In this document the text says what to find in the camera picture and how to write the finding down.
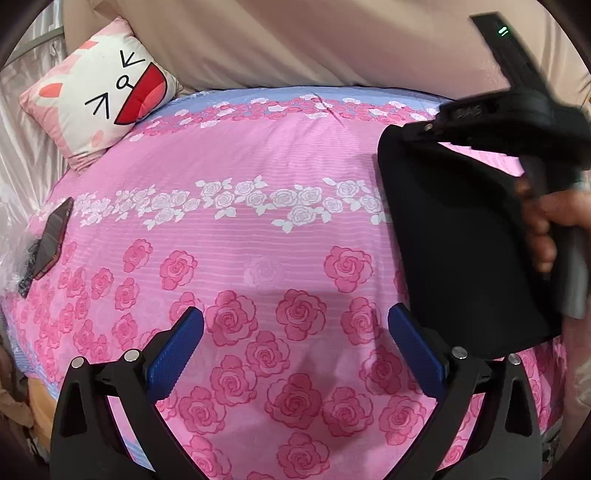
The small black object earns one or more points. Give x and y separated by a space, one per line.
27 277

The black pants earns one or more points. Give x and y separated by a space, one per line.
461 240

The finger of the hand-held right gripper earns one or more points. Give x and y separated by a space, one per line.
422 129

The clear plastic sheet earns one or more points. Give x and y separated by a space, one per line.
11 263

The pink rose bed sheet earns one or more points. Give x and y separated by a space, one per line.
277 258

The wooden bed frame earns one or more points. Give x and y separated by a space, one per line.
41 406

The silver satin curtain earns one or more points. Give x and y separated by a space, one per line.
23 138

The red-cased smartphone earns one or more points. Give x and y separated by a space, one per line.
53 235

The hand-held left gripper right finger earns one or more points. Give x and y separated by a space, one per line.
415 350

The cat face pillow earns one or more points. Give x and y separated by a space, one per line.
92 92

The beige padded headboard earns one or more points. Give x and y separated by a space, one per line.
300 41

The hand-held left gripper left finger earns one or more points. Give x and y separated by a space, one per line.
178 350

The person's right hand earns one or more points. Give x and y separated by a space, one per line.
547 217

